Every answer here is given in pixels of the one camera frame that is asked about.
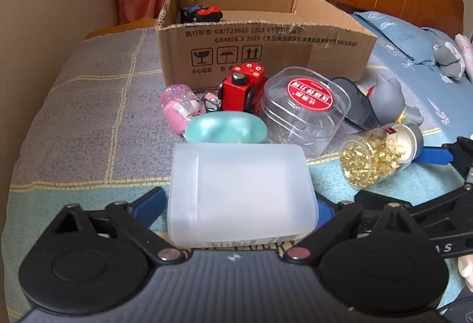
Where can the translucent white plastic container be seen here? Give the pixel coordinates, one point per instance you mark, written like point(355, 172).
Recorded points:
point(244, 193)

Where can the brown cardboard box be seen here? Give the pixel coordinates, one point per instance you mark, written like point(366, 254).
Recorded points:
point(281, 46)

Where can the blue floral pillow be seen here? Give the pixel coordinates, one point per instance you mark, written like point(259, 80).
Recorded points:
point(395, 35)

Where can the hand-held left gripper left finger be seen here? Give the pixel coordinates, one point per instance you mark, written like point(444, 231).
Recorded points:
point(152, 200)

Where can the pink patterned cloth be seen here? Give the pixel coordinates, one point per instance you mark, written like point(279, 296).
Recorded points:
point(466, 57)

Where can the grey plaid blanket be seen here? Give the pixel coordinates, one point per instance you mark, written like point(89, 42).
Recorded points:
point(92, 105)

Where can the grey plush toy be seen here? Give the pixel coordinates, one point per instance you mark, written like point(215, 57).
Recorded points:
point(449, 60)

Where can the teal oval case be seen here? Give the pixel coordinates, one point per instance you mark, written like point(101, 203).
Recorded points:
point(214, 129)

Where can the black toy car red wheels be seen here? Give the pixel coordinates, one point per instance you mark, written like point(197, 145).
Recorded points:
point(192, 12)

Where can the pink glitter bottle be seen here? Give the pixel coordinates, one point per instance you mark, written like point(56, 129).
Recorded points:
point(177, 116)

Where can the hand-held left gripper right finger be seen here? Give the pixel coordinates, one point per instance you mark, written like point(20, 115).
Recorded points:
point(327, 210)

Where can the blue floral bed sheet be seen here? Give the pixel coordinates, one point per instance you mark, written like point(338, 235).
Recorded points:
point(428, 94)

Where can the black glasses case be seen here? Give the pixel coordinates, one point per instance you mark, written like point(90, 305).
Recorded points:
point(354, 101)

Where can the clear plastic jar red label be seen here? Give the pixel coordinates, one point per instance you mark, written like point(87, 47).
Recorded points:
point(306, 123)

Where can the bottle of gold capsules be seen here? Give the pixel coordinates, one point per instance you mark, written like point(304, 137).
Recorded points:
point(366, 156)

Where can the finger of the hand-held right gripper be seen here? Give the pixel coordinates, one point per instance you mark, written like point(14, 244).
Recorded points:
point(434, 155)
point(436, 204)

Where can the red wooden toy train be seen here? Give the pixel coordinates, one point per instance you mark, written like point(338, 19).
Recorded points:
point(236, 94)

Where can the grey cat figurine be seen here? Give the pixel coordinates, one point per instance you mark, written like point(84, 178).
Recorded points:
point(391, 97)

